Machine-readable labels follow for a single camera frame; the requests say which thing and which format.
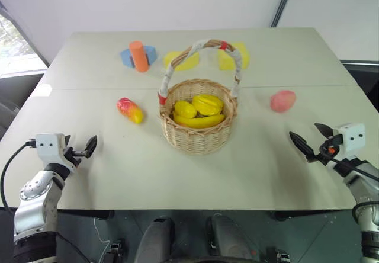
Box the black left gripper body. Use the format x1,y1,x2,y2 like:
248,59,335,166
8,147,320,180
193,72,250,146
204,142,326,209
63,145,87,174

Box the orange foam cylinder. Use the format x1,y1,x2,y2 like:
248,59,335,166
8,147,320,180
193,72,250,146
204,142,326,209
129,41,150,73

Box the pink toy peach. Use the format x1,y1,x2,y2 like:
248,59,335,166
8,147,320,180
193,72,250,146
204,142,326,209
269,89,297,114

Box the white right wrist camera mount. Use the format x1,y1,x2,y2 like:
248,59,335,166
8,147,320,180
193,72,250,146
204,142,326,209
333,123,366,161

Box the wicker basket with handle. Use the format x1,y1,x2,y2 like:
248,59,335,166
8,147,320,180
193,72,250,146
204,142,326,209
156,39,244,156

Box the yellow toy lemon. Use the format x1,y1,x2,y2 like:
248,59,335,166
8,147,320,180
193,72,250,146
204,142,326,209
174,100,197,119

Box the yellow toy starfruit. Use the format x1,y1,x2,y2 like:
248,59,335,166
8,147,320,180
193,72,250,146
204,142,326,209
192,94,224,116

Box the window with dark frame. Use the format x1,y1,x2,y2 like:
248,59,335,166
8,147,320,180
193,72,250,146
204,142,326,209
0,0,50,78

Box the blue foam block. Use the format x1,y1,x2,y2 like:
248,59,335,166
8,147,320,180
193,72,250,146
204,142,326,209
119,46,157,69

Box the dark rounded shape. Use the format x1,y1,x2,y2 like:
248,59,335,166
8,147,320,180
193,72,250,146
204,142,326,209
134,215,176,263
205,213,257,263

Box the thin white cable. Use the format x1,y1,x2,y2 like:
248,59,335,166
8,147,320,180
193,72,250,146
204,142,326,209
94,216,111,263

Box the red and yellow toy mango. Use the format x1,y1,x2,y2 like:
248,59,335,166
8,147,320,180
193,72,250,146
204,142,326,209
116,97,145,125

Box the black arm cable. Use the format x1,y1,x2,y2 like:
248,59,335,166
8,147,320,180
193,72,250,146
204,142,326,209
0,139,37,215
321,149,379,184

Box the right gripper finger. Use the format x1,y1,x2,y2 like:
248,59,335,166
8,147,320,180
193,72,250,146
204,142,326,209
288,131,325,164
314,122,335,140

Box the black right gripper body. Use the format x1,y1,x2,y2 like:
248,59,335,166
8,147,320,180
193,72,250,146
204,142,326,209
319,134,345,165

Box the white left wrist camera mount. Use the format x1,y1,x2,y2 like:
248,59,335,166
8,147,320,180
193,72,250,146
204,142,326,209
34,132,77,174

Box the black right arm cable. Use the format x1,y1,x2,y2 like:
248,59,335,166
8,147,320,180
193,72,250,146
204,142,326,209
321,149,379,184

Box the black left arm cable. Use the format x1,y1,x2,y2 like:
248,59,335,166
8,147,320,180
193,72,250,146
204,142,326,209
0,139,37,215

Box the grey metal wall rail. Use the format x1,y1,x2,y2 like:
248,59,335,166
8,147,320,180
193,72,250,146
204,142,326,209
269,0,297,28

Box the yellow arch foam block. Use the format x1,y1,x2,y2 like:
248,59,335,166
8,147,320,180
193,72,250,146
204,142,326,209
217,41,251,71

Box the yellow toy banana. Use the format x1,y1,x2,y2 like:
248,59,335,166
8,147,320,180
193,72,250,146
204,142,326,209
173,113,226,129

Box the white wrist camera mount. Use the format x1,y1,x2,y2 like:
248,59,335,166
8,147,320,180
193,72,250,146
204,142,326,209
34,132,77,174
333,123,366,161

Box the yellow half-round foam block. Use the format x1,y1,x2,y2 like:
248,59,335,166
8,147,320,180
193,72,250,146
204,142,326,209
163,51,200,72

